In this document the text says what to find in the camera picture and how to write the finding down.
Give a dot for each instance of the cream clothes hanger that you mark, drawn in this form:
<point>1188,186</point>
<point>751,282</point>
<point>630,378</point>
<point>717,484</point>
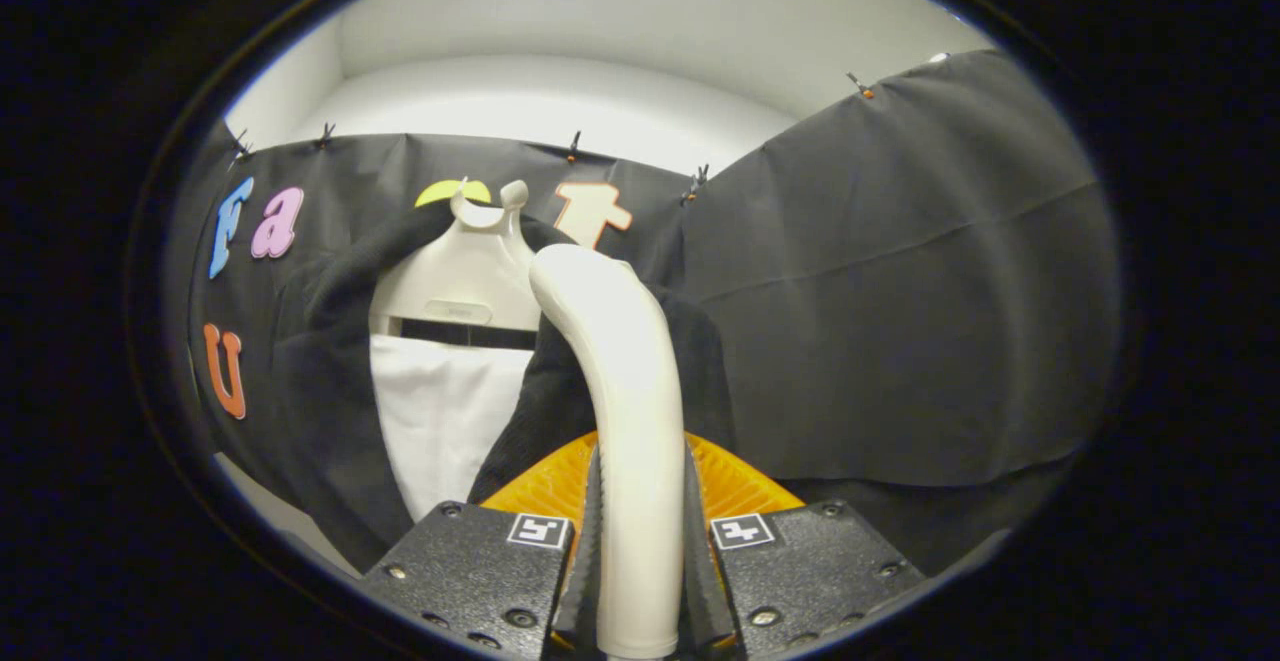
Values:
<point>460,276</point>

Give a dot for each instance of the plain black backdrop cloth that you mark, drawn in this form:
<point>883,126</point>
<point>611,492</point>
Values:
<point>900,291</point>

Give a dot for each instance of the black blazer jacket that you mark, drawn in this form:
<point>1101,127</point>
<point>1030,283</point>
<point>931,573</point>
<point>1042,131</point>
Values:
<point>320,391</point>

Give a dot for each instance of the white shirt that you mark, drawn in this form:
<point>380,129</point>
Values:
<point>440,421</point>

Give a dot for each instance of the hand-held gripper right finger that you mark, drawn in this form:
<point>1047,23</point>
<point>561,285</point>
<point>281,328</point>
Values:
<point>705,601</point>

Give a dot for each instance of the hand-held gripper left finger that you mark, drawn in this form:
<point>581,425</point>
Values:
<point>582,606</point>

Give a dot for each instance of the dark grey board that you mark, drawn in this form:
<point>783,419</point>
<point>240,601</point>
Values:
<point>950,521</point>

